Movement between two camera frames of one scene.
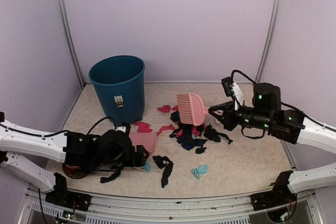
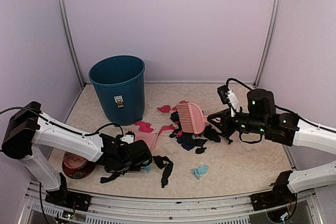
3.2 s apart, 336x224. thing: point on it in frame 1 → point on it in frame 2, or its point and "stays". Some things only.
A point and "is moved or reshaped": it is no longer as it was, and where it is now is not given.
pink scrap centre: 166,128 stays
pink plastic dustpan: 147,139 stays
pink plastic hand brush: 191,108 is moved or reshaped
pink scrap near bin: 143,127 stays
